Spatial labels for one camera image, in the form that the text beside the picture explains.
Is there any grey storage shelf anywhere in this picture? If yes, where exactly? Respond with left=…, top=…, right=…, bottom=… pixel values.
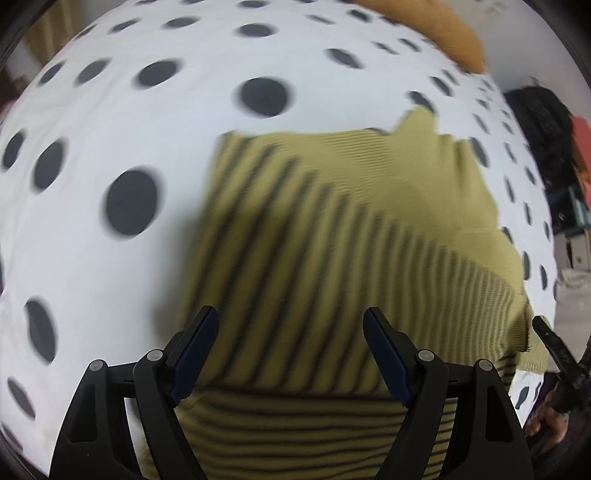
left=549, top=185, right=591, bottom=273

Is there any orange pink folded cloth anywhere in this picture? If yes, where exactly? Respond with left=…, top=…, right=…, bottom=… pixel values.
left=570, top=113, right=591, bottom=185

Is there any person's right hand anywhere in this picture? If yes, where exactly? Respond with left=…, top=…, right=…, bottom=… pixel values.
left=525, top=392, right=571, bottom=446

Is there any black backpack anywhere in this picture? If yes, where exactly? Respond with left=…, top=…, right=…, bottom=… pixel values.
left=503, top=85, right=578, bottom=195

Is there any yellow-green striped knit sweater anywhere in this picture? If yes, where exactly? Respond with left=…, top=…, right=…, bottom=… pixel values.
left=139, top=105, right=552, bottom=480

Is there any white polka dot bed cover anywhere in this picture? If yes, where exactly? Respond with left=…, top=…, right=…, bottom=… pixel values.
left=0, top=0, right=557, bottom=478

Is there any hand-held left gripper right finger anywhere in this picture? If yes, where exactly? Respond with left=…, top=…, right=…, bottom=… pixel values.
left=362, top=307, right=536, bottom=480

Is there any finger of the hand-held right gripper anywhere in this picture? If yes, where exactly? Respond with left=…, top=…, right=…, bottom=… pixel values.
left=532, top=316, right=583, bottom=414

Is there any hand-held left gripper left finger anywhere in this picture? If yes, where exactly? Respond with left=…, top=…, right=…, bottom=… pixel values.
left=48, top=305, right=219, bottom=480

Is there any mustard yellow pillow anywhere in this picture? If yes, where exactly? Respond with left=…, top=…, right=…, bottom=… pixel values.
left=355, top=0, right=488, bottom=75

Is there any yellow curtain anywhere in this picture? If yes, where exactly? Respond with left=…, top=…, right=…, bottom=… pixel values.
left=23, top=0, right=75, bottom=61

